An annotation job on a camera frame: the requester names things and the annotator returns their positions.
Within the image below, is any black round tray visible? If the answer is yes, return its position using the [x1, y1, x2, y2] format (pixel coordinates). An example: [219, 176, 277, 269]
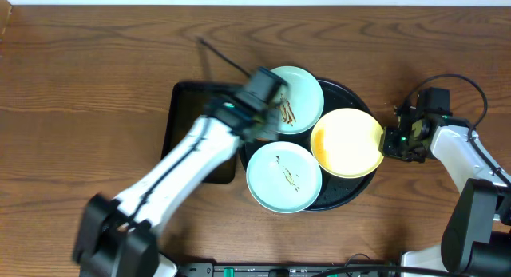
[238, 78, 376, 212]

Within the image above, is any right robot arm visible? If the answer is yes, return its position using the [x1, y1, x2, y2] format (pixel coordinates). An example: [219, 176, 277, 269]
[380, 88, 510, 276]

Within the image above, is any black rectangular water tray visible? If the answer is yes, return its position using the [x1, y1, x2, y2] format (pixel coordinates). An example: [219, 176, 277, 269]
[160, 81, 240, 185]

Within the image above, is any yellow plate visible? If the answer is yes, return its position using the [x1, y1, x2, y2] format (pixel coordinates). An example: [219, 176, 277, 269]
[310, 108, 383, 179]

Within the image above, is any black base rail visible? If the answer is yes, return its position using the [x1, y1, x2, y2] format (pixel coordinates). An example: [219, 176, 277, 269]
[175, 261, 404, 277]

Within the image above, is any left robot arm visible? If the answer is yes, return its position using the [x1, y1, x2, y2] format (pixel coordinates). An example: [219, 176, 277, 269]
[72, 67, 288, 277]

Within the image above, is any mint green plate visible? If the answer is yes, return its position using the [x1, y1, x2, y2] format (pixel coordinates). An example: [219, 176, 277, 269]
[246, 141, 323, 214]
[271, 66, 324, 135]

